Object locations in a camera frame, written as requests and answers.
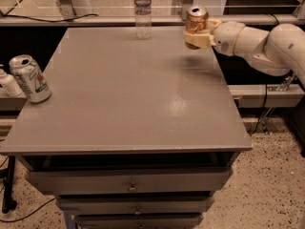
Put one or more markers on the top grey drawer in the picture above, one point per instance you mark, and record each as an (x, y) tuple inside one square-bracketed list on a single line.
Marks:
[(130, 181)]

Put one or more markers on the white green soda can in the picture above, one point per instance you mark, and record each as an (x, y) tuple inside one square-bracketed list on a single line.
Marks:
[(30, 79)]

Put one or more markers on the grey drawer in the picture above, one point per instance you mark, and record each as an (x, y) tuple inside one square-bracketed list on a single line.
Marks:
[(135, 205), (130, 181), (139, 221)]

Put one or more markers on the orange soda can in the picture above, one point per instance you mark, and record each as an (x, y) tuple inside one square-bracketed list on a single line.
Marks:
[(196, 20)]

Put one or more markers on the small white bottle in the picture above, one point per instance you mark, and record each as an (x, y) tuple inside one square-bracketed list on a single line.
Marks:
[(8, 82)]

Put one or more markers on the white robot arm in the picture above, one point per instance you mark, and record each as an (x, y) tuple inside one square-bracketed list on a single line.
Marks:
[(274, 52)]

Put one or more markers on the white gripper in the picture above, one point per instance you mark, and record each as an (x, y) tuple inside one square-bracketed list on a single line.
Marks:
[(226, 37)]

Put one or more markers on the grey metal rail frame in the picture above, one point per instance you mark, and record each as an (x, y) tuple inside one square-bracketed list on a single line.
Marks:
[(164, 12)]

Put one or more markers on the black stand leg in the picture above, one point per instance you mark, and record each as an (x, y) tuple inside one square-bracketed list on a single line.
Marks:
[(7, 175)]

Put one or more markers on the bottom grey drawer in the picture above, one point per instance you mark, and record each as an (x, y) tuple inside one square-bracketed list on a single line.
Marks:
[(139, 221)]

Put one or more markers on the grey drawer cabinet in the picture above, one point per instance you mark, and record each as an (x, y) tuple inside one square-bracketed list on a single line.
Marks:
[(120, 103)]

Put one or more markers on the middle grey drawer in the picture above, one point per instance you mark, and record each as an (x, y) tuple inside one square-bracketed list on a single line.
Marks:
[(135, 205)]

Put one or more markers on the clear plastic water bottle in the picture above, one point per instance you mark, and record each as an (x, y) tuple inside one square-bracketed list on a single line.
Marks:
[(143, 18)]

